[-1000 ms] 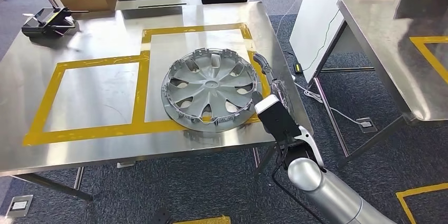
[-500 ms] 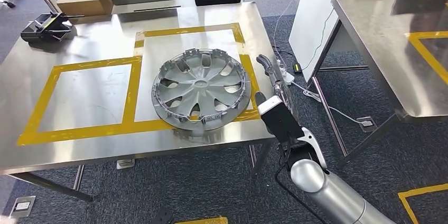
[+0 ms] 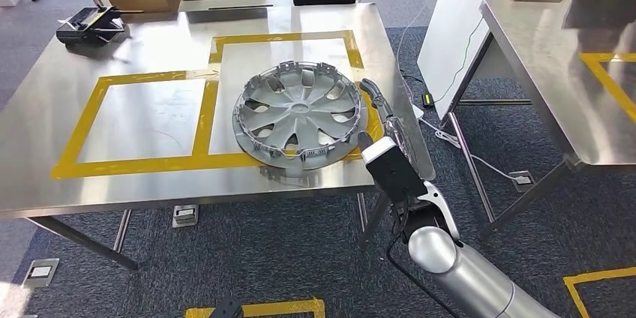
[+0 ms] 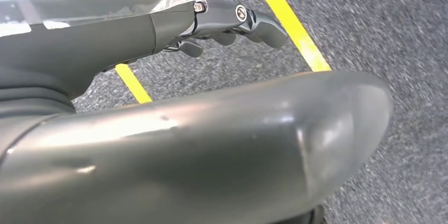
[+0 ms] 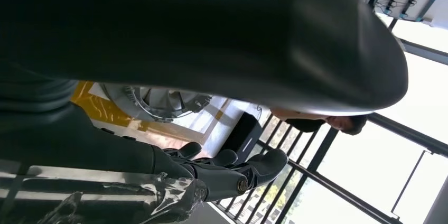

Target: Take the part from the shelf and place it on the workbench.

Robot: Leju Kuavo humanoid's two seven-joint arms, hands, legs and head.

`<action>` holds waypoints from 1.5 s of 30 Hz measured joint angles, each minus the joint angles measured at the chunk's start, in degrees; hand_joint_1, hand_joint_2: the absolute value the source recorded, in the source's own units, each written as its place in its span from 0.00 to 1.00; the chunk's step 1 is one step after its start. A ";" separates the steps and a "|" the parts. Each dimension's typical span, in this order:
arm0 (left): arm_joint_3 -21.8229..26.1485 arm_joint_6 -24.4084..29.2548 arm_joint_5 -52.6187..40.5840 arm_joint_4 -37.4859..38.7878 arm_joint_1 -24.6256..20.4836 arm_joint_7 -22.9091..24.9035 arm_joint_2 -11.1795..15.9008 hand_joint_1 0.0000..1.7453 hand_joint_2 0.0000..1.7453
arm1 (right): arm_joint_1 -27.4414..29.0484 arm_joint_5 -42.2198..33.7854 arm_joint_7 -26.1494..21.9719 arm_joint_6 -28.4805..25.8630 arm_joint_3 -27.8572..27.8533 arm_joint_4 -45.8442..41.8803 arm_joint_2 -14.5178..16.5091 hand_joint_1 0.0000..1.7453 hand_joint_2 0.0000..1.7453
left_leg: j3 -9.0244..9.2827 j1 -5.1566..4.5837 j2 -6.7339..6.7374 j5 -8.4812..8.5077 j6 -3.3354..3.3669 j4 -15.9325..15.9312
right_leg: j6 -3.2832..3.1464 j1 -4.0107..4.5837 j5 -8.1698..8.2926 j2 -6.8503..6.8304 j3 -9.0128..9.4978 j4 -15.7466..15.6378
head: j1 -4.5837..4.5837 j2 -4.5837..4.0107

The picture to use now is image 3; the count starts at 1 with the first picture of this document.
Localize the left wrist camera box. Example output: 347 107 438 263
211 296 245 318

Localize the stainless steel workbench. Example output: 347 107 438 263
0 1 437 272

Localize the floor socket plate with plug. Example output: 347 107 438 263
507 170 536 194

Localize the white power cable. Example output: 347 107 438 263
417 115 521 182

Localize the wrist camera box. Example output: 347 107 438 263
361 136 428 206
211 296 245 318

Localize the yellow floor tape square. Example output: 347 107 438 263
563 266 636 318
184 298 326 318

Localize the white board panel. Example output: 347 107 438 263
417 0 509 122

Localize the grey plastic wheel cover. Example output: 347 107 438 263
232 61 370 172

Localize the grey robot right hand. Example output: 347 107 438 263
356 78 414 159

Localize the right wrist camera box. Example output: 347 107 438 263
361 136 428 206

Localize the black stand base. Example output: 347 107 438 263
55 4 131 49

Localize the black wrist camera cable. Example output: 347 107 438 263
385 196 458 318

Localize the floor socket plate white centre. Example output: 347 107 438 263
20 258 61 290

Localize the stainless steel table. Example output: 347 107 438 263
439 0 636 243

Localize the raised floor socket box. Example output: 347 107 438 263
171 205 200 229

